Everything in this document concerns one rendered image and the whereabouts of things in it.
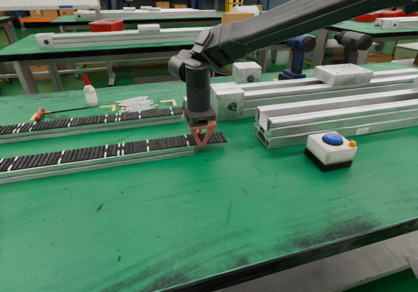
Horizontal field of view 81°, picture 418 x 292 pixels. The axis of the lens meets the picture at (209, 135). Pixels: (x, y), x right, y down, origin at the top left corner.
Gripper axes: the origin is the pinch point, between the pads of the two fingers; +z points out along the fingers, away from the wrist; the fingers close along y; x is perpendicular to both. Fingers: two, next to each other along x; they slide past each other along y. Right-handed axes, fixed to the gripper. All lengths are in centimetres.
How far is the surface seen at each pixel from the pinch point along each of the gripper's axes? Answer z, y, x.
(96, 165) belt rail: 2.0, -2.5, 25.8
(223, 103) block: -3.2, 13.6, -10.9
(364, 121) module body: -1.8, -5.3, -47.2
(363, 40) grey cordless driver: -17, 28, -72
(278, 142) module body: 1.0, -5.4, -20.5
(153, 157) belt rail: 2.2, -2.5, 12.4
